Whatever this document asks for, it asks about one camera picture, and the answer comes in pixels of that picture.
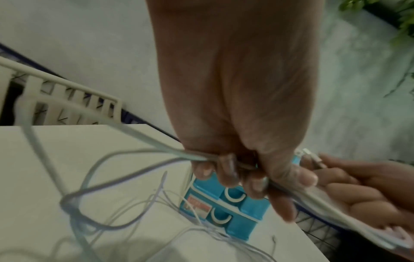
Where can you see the blue plastic drawer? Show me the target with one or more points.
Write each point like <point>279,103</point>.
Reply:
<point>255,207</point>

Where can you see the white table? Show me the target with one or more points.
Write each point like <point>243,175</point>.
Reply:
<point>81,143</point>

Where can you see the cream wooden chair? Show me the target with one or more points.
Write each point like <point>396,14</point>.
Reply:
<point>32,87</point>

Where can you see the person's left hand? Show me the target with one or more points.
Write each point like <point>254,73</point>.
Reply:
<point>239,89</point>

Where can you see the person's right hand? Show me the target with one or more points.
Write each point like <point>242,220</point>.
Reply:
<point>372,186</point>

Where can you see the black wall planter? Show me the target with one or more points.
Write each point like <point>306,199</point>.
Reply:
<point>385,10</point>

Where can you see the cream drawer cabinet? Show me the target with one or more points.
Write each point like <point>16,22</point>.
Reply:
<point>188,190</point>

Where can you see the black furniture piece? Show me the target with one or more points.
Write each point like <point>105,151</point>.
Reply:
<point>355,250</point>

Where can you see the green hanging plant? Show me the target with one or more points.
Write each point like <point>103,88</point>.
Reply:
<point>406,25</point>

